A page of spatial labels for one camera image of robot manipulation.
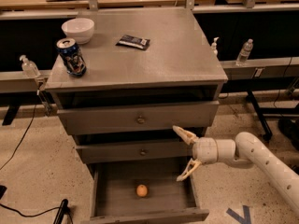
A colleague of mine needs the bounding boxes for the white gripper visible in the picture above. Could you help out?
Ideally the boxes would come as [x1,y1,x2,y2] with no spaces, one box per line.
[173,125,218,182]

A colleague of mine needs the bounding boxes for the orange fruit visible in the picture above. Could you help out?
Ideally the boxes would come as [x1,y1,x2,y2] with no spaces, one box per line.
[136,185,149,198]

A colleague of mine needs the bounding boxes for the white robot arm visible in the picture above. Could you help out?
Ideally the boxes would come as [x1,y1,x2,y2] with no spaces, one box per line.
[173,125,299,216]

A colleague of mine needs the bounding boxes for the grey top drawer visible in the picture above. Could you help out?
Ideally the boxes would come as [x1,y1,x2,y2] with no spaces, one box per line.
[58,101,219,135]

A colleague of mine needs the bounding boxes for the brass middle drawer knob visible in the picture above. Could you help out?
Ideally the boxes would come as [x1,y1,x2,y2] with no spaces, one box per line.
[139,149,147,156]

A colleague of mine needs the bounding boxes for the brass drawer knob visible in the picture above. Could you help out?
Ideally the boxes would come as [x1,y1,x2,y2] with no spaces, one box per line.
[136,116,146,124]
[139,149,147,156]

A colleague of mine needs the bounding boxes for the brass top drawer knob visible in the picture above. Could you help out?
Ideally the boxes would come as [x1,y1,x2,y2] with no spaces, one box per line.
[136,116,146,124]

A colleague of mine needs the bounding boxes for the grey open bottom drawer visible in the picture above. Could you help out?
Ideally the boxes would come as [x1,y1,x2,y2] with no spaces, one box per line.
[81,157,209,224]

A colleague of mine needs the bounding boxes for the grey wooden drawer cabinet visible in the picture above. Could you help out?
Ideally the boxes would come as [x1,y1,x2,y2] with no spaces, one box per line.
[44,7,229,179]

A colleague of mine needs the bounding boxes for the grey middle drawer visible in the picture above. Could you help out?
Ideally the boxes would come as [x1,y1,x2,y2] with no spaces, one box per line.
[76,138,192,164]

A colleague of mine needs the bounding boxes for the small white pump bottle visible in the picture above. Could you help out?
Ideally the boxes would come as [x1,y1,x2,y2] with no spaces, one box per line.
[211,37,219,56]

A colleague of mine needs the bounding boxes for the clear plastic water bottle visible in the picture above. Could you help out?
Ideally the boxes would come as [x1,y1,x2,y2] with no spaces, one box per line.
[235,39,253,66]

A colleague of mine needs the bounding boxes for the dark snack packet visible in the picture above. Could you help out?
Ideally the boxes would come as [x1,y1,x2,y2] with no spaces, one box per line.
[116,35,150,50]

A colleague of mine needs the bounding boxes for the black stand on floor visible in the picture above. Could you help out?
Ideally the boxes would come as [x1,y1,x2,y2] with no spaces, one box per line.
[53,199,73,224]

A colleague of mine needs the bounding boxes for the blue soda can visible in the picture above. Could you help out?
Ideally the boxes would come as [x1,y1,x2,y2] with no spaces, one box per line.
[56,38,87,77]

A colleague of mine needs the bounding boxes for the white ceramic bowl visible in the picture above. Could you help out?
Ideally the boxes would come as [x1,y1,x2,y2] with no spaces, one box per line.
[62,18,94,44]

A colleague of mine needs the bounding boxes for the clear sanitizer pump bottle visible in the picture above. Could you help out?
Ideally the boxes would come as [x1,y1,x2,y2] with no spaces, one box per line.
[20,55,40,78]

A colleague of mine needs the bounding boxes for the black floor cable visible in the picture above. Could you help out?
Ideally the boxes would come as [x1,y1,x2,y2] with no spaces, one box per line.
[0,105,38,172]

